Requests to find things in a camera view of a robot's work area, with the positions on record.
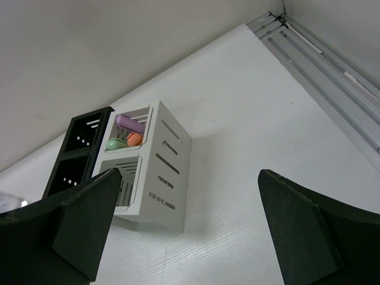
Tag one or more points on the green highlighter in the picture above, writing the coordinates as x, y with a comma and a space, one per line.
115, 144

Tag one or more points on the aluminium right rail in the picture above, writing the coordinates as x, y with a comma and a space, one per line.
347, 91

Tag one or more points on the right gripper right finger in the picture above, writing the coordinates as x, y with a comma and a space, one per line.
317, 239

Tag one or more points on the orange highlighter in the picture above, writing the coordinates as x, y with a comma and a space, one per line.
134, 139

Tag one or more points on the white slotted container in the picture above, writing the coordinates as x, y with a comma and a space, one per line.
155, 173

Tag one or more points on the black slotted container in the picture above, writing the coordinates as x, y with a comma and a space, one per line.
78, 153

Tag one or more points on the clear bottle blue cap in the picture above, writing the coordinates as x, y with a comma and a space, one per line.
9, 202

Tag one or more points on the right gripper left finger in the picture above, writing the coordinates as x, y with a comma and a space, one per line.
60, 238

